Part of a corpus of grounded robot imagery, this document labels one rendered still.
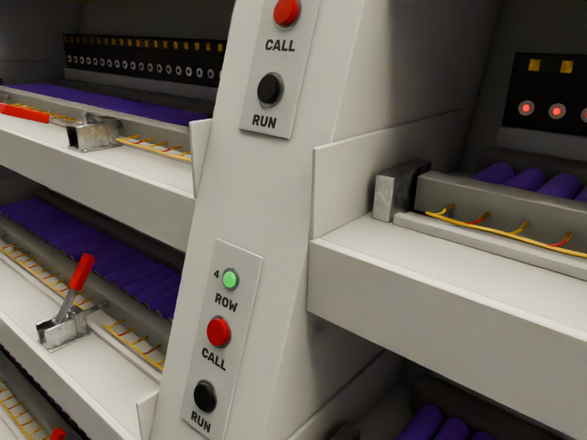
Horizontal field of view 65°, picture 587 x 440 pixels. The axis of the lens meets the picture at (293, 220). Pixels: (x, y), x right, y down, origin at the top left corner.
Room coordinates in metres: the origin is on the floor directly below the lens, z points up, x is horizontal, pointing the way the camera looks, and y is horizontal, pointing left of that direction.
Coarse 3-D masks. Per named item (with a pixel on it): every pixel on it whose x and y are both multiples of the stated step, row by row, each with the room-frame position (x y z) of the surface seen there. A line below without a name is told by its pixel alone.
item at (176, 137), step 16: (16, 96) 0.59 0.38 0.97; (32, 96) 0.56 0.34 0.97; (48, 96) 0.57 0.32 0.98; (48, 112) 0.54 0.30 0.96; (64, 112) 0.52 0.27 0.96; (80, 112) 0.49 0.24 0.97; (96, 112) 0.47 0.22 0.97; (112, 112) 0.47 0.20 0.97; (128, 128) 0.44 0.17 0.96; (144, 128) 0.42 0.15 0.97; (160, 128) 0.41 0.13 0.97; (176, 128) 0.40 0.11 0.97; (128, 144) 0.41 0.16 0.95; (160, 144) 0.40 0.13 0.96; (176, 144) 0.40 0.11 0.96
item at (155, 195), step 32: (0, 64) 0.73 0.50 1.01; (32, 64) 0.77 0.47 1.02; (192, 96) 0.58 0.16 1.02; (0, 128) 0.50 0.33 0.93; (32, 128) 0.50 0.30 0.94; (64, 128) 0.50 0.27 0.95; (192, 128) 0.29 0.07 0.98; (0, 160) 0.52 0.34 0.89; (32, 160) 0.46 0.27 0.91; (64, 160) 0.41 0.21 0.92; (96, 160) 0.38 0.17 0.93; (128, 160) 0.39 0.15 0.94; (160, 160) 0.39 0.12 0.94; (192, 160) 0.29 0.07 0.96; (64, 192) 0.43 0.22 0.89; (96, 192) 0.39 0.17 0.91; (128, 192) 0.35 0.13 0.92; (160, 192) 0.33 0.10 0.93; (192, 192) 0.31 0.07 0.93; (128, 224) 0.36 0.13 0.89; (160, 224) 0.33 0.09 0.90
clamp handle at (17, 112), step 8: (0, 104) 0.36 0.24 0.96; (0, 112) 0.36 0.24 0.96; (8, 112) 0.36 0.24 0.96; (16, 112) 0.37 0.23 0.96; (24, 112) 0.37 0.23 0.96; (32, 112) 0.38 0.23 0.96; (40, 120) 0.38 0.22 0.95; (48, 120) 0.39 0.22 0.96; (56, 120) 0.39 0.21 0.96; (64, 120) 0.40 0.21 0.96; (88, 120) 0.42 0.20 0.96
